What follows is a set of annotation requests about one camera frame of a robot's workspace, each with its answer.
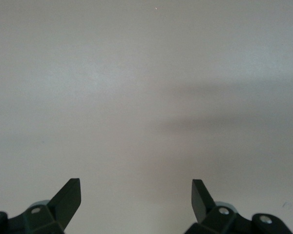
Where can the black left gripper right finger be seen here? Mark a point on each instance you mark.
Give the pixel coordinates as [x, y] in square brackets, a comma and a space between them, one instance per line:
[210, 214]

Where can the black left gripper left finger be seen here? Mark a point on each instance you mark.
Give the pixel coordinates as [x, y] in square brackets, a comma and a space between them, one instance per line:
[56, 212]

